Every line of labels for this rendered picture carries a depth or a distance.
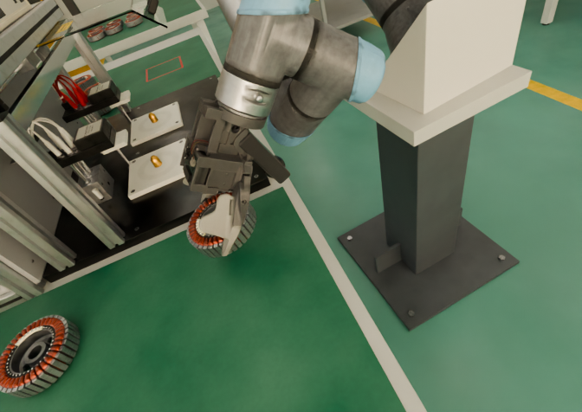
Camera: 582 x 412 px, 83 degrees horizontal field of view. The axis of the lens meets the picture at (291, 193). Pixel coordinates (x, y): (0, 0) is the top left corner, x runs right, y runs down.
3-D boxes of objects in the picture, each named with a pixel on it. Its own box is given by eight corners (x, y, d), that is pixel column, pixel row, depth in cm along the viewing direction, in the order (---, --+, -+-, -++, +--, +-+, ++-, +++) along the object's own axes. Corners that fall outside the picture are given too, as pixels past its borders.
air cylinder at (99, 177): (114, 179, 81) (100, 163, 77) (113, 198, 75) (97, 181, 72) (94, 188, 80) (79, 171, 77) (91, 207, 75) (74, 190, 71)
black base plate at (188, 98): (217, 80, 115) (215, 74, 113) (271, 185, 68) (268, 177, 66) (88, 132, 111) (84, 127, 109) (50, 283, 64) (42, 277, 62)
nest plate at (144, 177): (186, 141, 85) (184, 138, 84) (193, 172, 74) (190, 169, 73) (132, 164, 84) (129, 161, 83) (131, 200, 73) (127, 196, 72)
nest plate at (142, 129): (178, 104, 103) (177, 100, 102) (183, 125, 92) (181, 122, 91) (133, 123, 102) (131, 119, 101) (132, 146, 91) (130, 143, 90)
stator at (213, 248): (244, 191, 59) (235, 178, 57) (268, 232, 51) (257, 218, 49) (191, 226, 58) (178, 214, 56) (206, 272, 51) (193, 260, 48)
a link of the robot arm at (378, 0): (399, 23, 85) (371, -18, 86) (440, -23, 74) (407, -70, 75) (369, 30, 79) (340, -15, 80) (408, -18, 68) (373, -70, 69)
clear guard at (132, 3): (163, 9, 95) (151, -15, 91) (168, 28, 77) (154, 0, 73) (54, 51, 92) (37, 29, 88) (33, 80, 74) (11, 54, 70)
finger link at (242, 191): (222, 222, 48) (227, 164, 49) (233, 222, 49) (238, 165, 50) (236, 226, 45) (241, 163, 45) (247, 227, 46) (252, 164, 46)
